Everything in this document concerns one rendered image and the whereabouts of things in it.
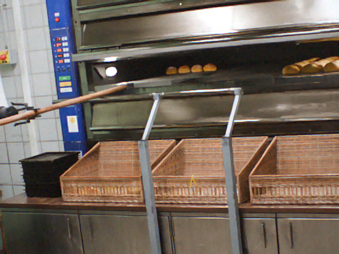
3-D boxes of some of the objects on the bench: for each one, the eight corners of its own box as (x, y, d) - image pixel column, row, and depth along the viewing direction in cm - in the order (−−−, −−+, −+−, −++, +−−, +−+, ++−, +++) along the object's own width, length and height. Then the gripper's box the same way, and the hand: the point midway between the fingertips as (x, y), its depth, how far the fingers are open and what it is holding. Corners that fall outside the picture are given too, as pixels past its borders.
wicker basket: (187, 183, 453) (181, 138, 449) (273, 182, 426) (269, 135, 422) (147, 204, 411) (141, 154, 407) (241, 205, 384) (236, 152, 380)
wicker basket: (103, 183, 480) (98, 141, 477) (182, 183, 454) (177, 138, 451) (61, 202, 438) (54, 156, 434) (143, 203, 412) (138, 154, 408)
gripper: (6, 98, 386) (42, 95, 375) (10, 128, 388) (45, 126, 377) (-3, 100, 379) (32, 97, 368) (1, 130, 381) (37, 129, 370)
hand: (34, 112), depth 374 cm, fingers closed on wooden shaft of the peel, 3 cm apart
